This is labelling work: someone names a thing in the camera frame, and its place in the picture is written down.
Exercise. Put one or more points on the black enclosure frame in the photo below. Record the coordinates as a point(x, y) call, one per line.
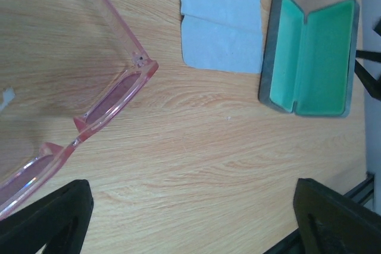
point(354, 194)

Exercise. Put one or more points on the pink transparent sunglasses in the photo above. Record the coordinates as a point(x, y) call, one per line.
point(25, 180)

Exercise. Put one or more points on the grey glasses case green lining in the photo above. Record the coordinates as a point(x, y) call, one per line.
point(309, 59)

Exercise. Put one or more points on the light blue cleaning cloth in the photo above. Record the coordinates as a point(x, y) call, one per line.
point(223, 35)

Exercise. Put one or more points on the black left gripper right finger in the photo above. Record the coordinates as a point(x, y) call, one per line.
point(336, 221)

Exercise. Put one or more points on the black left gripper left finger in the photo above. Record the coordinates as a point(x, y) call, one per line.
point(56, 223)

